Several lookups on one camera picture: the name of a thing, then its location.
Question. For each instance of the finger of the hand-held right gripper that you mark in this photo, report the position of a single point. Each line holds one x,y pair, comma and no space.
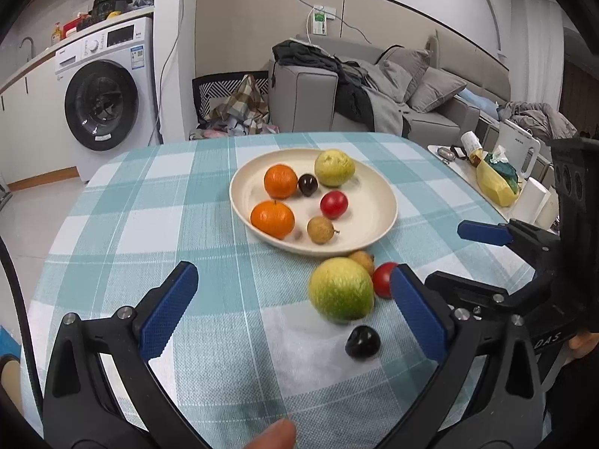
472,292
479,232

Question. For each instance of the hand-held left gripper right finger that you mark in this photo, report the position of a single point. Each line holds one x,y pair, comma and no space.
419,308

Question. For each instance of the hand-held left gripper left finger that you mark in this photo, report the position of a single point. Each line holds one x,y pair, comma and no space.
166,308

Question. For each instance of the red tomato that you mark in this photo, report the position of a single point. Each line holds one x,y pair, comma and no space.
383,280
334,204

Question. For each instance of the dark purple plum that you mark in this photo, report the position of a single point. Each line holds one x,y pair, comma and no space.
308,185
362,342

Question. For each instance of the brown longan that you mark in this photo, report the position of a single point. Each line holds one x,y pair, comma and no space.
321,230
364,261

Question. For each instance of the green yellow citrus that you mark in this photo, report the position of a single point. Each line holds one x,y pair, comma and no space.
340,290

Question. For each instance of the cream round plate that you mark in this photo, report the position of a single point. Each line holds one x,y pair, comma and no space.
369,206

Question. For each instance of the orange mandarin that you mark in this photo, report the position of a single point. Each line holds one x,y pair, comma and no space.
281,181
273,218

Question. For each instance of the pale yellow guava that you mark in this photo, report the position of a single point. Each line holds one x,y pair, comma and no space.
334,168

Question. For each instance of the person's right hand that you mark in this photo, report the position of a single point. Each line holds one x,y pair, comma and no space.
584,345

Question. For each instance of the person's left hand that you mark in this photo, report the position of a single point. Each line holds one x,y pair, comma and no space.
276,436

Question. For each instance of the yellow plastic bag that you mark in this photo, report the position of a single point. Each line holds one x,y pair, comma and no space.
496,182

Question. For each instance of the white paper roll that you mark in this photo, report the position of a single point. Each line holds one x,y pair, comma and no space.
536,203

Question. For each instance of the white side table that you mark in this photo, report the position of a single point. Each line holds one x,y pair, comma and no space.
463,175

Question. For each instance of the small metal item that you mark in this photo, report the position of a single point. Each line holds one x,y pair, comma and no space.
446,154

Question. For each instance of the teal checked tablecloth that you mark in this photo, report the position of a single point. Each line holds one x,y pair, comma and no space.
140,224

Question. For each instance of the white rolled packet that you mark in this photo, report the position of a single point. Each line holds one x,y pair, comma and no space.
470,142

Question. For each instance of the white kettle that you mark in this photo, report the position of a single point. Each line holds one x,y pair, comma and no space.
517,147

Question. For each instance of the grey crumpled blanket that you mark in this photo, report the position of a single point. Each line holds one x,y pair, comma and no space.
543,119

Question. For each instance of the light blue cushion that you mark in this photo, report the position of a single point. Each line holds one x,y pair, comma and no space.
477,102

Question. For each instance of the grey pillow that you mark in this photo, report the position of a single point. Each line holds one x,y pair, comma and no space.
402,72
437,89

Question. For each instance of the dark clothes pile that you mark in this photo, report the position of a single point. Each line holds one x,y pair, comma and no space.
355,93

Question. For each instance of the white curtain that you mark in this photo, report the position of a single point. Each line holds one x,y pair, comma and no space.
538,46

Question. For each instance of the plaid cloth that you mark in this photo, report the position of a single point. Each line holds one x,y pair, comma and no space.
243,103

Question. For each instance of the grey sofa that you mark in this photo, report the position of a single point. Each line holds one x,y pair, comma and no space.
304,98

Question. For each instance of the black laundry basket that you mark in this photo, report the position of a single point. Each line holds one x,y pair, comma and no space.
206,91

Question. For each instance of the white washing machine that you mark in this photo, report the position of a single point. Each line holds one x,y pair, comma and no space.
117,42

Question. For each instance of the yellow soap bottle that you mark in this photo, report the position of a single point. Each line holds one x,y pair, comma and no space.
56,35

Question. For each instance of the chrome faucet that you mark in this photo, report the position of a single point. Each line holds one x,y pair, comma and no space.
27,46

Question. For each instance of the red box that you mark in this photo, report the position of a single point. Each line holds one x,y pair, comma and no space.
75,24

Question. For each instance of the black cooking pot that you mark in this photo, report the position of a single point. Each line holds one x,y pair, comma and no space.
111,3

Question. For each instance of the green white wall device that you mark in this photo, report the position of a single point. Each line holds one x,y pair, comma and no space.
323,21

